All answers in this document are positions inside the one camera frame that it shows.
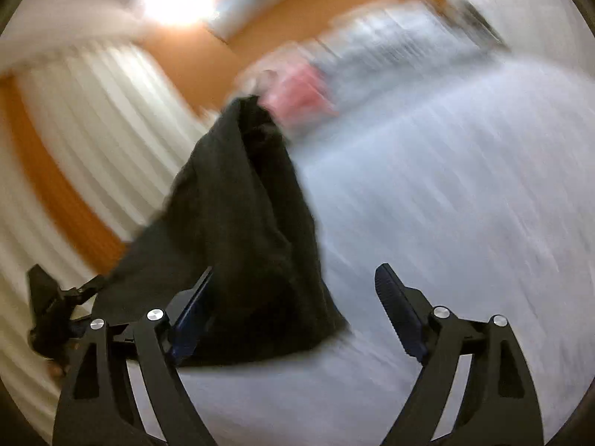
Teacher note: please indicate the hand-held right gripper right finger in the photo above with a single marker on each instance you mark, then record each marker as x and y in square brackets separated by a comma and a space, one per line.
[399, 309]

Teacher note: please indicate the grey quilted comforter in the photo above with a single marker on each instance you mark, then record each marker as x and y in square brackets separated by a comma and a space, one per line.
[395, 42]

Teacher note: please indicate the pink cloth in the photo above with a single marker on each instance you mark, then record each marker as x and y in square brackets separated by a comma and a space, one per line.
[300, 93]

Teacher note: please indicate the white curtain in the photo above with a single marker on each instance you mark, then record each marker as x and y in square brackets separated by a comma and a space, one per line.
[93, 125]

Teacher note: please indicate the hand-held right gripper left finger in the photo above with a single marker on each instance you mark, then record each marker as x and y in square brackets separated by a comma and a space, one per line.
[193, 318]

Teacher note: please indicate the black pants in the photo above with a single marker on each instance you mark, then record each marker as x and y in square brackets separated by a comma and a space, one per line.
[241, 218]

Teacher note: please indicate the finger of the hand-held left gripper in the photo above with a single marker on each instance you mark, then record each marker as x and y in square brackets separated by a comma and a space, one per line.
[42, 288]
[86, 286]

